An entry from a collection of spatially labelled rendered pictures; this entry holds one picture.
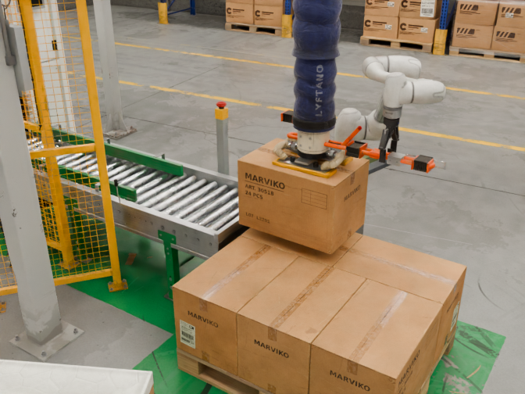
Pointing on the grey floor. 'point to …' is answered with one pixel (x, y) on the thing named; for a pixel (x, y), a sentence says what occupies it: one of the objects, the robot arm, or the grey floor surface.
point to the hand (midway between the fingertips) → (387, 155)
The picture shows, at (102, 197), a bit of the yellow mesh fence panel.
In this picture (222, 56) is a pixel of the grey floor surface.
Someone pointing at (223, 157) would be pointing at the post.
